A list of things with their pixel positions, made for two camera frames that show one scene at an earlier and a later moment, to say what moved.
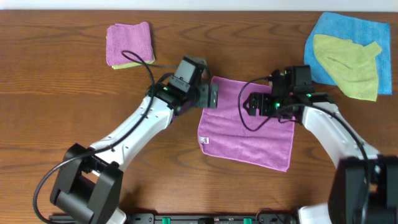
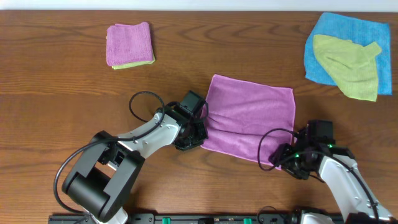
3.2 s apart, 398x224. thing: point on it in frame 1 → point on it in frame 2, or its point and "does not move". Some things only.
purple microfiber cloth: (230, 130) does not move
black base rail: (193, 218) does not move
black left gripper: (208, 101) → (186, 145)
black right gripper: (264, 99) → (281, 154)
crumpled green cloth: (354, 66) does not move
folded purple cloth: (135, 37) does not move
